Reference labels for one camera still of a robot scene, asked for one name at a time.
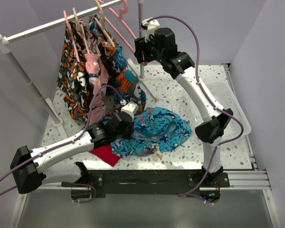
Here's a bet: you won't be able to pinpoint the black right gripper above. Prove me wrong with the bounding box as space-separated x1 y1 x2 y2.
134 35 165 64

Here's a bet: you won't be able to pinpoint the blue shark print shorts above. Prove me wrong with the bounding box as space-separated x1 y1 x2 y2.
111 107 192 157

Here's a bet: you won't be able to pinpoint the pink plastic hanger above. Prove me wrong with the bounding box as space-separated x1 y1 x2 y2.
104 0 148 67

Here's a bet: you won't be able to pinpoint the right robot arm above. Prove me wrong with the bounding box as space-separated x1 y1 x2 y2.
134 26 233 187

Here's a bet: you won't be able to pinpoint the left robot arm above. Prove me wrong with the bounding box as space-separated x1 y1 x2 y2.
10 104 137 194

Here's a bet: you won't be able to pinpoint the navy orange pirate print shorts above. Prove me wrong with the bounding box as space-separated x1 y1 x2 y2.
89 14 147 115

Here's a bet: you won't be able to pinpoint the wooden hanger right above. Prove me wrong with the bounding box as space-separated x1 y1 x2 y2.
95 0 115 47

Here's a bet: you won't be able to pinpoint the wooden hanger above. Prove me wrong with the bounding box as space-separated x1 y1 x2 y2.
95 0 115 47
72 7 90 54

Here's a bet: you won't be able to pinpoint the pink shark print shorts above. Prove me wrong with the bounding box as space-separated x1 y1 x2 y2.
76 20 109 124

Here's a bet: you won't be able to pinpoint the black orange camo shorts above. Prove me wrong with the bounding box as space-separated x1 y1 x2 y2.
57 21 93 121

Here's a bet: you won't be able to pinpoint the wooden hanger middle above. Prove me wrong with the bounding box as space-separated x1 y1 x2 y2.
72 7 90 54

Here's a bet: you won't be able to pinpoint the red folded cloth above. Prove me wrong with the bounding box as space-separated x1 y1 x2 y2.
90 145 121 167

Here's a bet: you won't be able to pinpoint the white plastic basket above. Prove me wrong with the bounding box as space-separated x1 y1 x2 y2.
205 81 251 140

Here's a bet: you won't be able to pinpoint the white clothes rack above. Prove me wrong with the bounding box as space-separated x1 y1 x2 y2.
0 0 160 138

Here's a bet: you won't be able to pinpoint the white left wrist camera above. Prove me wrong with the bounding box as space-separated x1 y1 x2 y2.
120 100 138 120

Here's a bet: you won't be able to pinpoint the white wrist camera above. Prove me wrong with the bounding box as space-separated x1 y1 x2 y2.
120 100 138 120
141 18 160 43

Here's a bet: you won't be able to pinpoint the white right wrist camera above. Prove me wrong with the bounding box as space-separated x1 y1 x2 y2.
141 18 160 43

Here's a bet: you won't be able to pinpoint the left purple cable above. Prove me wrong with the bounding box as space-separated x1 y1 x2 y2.
0 85 127 204

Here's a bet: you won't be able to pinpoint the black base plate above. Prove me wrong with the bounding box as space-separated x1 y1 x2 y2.
61 167 230 204

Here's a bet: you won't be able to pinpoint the pink hanger on rail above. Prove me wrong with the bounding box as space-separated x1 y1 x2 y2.
63 10 80 62

